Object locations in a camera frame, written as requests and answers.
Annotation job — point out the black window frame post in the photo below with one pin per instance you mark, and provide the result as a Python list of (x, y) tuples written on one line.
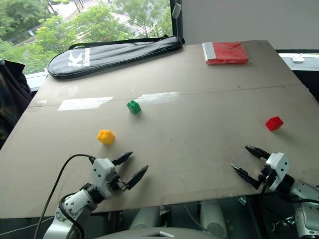
[(180, 27)]

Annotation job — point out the grey robot torso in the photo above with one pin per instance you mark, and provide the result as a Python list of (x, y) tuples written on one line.
[(139, 232)]

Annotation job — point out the red packaged cloth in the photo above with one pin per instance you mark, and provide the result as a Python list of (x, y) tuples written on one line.
[(229, 53)]

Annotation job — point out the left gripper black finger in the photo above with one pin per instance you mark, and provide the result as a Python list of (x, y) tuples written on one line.
[(122, 158), (137, 175)]

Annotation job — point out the grey rounded cylinder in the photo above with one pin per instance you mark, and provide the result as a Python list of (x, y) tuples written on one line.
[(144, 219), (213, 216)]

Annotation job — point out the yellow toy brick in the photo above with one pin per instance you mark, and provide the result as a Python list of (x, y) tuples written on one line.
[(106, 137)]

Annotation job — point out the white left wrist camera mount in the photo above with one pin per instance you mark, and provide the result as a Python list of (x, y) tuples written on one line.
[(102, 174)]

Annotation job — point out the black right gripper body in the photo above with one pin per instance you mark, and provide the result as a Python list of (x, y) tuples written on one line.
[(265, 175)]

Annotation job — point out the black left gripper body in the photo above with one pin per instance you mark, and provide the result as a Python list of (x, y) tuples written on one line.
[(117, 184)]

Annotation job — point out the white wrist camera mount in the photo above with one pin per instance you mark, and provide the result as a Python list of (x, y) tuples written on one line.
[(102, 174), (277, 169)]

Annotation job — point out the black racket bag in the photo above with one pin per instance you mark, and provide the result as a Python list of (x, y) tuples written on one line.
[(112, 56)]

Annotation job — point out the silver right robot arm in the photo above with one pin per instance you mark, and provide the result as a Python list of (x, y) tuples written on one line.
[(304, 190)]

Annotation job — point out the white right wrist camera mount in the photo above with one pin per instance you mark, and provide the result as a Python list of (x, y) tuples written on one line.
[(277, 169)]

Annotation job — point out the dark jacket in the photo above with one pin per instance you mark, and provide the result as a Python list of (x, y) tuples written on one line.
[(12, 99)]

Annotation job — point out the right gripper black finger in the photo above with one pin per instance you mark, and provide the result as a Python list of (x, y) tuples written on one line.
[(258, 152), (245, 174)]

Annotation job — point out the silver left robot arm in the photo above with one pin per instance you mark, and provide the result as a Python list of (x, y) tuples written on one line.
[(72, 203)]

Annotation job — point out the small white round device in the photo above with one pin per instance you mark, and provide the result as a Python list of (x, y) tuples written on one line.
[(297, 59)]

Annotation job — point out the red toy brick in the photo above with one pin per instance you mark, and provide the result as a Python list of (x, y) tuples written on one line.
[(274, 123)]

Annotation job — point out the green toy brick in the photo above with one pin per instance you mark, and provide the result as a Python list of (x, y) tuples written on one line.
[(134, 107)]

